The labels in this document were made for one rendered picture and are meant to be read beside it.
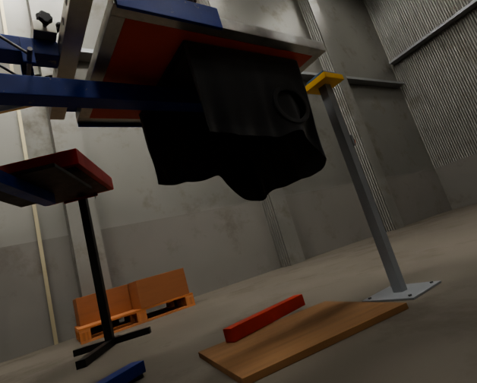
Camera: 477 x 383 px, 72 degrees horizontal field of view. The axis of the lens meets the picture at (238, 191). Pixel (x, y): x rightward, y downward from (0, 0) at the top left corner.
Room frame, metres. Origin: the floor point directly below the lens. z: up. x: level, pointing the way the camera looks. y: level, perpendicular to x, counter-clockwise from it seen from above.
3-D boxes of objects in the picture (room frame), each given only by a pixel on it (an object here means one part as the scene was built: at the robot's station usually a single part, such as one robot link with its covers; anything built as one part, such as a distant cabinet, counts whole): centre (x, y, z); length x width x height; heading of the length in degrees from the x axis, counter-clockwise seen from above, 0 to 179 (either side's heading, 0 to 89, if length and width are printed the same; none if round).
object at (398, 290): (1.38, -0.50, 0.48); 0.22 x 0.22 x 0.96; 37
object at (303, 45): (1.13, 0.02, 0.97); 0.79 x 0.58 x 0.04; 127
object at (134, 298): (3.34, 1.33, 0.19); 1.04 x 0.73 x 0.38; 124
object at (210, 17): (0.76, 0.04, 0.98); 0.30 x 0.05 x 0.07; 127
